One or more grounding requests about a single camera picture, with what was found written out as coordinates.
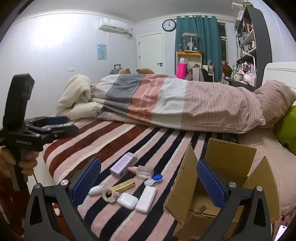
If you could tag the striped patchwork duvet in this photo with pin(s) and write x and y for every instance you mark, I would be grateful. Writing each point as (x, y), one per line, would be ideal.
(161, 102)

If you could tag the glass display case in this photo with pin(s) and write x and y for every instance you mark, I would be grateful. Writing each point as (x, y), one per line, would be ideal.
(190, 41)

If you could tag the cream fluffy blanket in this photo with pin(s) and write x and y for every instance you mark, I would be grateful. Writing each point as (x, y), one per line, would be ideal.
(76, 92)

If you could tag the pink gift bag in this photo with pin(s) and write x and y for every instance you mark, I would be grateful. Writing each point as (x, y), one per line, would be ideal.
(182, 70)

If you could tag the person's left hand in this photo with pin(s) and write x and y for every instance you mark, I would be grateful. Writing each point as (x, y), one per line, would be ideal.
(29, 163)

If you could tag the white rectangular case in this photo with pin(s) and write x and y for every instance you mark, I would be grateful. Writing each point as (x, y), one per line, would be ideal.
(145, 199)

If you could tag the blue wall poster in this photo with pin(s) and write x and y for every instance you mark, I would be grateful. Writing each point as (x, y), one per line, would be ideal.
(102, 52)

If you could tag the pink plastic bag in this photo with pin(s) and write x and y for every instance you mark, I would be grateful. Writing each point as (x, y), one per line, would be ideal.
(249, 78)

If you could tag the green pillow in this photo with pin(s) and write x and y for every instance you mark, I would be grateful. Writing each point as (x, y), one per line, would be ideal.
(288, 129)

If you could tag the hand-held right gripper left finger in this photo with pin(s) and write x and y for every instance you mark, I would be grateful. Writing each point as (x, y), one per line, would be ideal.
(86, 183)

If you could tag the teal curtain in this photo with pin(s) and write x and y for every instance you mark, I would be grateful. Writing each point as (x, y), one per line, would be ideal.
(208, 41)

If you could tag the grey suitcase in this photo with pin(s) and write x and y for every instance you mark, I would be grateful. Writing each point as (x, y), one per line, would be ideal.
(114, 70)

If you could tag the round wall clock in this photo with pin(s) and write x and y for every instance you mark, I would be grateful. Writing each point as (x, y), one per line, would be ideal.
(169, 25)

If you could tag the brown plush toy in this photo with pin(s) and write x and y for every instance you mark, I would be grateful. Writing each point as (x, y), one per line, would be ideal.
(124, 71)
(145, 71)

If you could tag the brown cardboard box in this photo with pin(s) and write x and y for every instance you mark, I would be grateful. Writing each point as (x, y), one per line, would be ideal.
(231, 157)

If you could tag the white earbuds case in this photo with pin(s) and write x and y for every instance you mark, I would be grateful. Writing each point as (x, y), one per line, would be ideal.
(127, 201)

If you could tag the blue and white lens case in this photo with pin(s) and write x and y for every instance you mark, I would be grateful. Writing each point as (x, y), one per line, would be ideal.
(157, 177)

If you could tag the grey paper bag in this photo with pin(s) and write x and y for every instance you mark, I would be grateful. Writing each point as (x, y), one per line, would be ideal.
(197, 74)

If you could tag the gold lipstick tube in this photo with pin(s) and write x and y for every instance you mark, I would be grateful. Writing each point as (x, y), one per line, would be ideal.
(124, 184)

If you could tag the white door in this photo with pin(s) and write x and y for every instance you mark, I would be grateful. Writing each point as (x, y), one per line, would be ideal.
(150, 53)

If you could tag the window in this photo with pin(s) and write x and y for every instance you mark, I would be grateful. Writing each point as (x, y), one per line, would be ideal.
(222, 39)

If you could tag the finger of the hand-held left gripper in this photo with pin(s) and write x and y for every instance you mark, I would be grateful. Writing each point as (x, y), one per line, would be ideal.
(57, 119)
(67, 131)

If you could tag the yellow wooden shelf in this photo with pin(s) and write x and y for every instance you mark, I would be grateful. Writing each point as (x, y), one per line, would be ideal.
(189, 53)

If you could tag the striped fleece blanket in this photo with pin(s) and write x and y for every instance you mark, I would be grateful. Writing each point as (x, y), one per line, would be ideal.
(92, 143)

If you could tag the person's left forearm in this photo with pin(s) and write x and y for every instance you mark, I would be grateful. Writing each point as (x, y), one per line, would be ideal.
(11, 204)

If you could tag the clear bottle with peach cap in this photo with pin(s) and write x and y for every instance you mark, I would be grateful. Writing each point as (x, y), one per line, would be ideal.
(144, 172)

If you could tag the brown round figurine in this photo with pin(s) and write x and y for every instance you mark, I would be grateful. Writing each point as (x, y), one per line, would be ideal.
(227, 69)

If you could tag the pink striped pillow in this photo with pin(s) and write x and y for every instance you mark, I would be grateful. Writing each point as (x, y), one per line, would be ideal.
(275, 102)

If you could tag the white headboard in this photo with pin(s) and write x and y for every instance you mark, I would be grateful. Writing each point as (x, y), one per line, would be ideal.
(279, 71)

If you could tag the white air conditioner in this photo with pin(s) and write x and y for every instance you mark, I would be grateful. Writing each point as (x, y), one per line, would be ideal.
(113, 24)

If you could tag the dark tall bookshelf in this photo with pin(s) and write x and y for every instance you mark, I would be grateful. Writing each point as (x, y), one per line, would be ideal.
(263, 34)

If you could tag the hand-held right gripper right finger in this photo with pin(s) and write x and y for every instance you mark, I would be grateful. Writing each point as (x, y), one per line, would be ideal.
(211, 185)

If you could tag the purple rectangular box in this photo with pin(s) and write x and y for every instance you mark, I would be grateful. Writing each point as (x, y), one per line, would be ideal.
(121, 165)

